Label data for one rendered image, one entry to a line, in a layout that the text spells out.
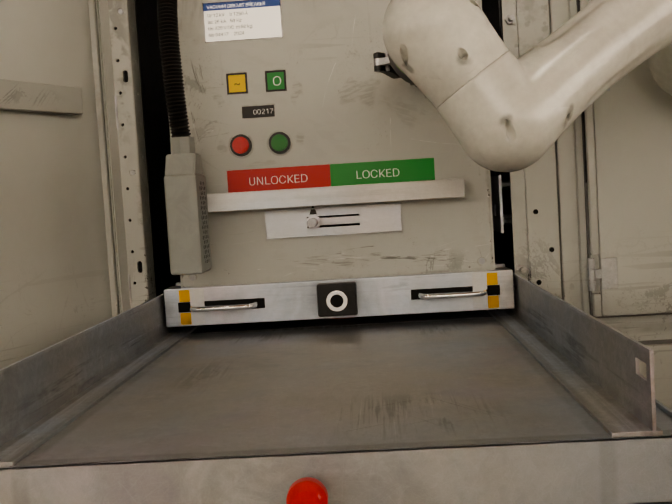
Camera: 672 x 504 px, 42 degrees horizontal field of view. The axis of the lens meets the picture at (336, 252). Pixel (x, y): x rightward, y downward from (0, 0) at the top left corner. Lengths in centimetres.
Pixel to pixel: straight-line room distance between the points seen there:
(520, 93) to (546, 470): 40
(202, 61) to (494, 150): 60
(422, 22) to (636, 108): 55
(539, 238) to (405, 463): 73
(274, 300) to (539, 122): 58
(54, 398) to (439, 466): 42
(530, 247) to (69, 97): 74
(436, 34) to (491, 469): 45
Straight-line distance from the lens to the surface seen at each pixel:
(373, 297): 136
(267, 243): 138
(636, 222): 142
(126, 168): 144
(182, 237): 129
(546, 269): 141
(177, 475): 75
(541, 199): 140
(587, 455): 75
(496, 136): 95
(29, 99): 134
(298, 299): 137
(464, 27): 96
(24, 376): 90
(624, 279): 142
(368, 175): 136
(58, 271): 137
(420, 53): 95
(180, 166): 129
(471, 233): 137
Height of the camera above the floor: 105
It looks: 3 degrees down
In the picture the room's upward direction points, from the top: 4 degrees counter-clockwise
